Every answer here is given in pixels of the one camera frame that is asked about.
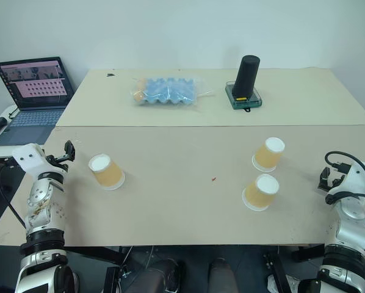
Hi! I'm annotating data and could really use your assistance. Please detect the orange item in bag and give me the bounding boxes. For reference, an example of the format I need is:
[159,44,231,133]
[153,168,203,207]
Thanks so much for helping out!
[132,78,147,102]

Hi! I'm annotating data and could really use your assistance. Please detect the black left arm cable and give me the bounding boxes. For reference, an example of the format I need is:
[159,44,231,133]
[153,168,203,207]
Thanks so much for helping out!
[0,159,27,230]

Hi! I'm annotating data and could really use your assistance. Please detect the blue egg tray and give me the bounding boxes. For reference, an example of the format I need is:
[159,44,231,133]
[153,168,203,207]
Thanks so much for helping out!
[139,77,197,105]

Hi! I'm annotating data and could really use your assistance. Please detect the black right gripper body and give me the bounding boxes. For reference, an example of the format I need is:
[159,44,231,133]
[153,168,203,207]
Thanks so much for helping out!
[329,171,347,192]

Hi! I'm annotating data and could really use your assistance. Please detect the clear plastic bag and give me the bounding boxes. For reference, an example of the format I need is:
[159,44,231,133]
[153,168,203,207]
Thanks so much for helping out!
[128,75,215,109]

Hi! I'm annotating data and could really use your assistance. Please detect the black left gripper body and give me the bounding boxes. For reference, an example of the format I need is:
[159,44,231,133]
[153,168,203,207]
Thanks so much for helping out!
[44,153,70,172]

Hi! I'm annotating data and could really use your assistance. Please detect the open blue-grey laptop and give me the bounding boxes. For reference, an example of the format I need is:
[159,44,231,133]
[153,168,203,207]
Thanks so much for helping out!
[0,56,77,148]

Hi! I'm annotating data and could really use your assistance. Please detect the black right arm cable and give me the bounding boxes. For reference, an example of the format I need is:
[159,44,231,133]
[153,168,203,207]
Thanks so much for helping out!
[323,151,365,227]

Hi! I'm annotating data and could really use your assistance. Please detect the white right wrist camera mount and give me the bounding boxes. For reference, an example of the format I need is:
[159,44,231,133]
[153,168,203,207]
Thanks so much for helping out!
[328,161,365,200]

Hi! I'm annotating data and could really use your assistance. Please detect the black cylinder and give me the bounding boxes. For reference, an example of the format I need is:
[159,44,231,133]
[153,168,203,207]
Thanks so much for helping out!
[232,54,261,101]

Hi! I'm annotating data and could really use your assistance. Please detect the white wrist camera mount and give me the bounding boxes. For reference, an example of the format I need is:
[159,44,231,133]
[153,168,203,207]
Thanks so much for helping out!
[11,143,49,178]
[328,161,365,200]

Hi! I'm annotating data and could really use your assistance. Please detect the brown paper cup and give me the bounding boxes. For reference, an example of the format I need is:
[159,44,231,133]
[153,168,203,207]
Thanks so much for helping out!
[251,137,286,173]
[87,153,126,192]
[241,173,281,212]

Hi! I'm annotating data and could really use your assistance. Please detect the green transparent box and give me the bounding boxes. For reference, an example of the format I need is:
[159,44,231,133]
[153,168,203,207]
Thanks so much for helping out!
[225,80,265,110]

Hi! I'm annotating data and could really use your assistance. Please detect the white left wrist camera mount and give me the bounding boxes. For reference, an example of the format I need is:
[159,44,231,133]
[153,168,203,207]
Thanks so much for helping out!
[11,143,49,178]

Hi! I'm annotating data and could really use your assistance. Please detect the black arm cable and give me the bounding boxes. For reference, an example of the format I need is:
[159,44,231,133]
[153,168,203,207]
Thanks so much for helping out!
[323,151,365,227]
[0,159,27,230]

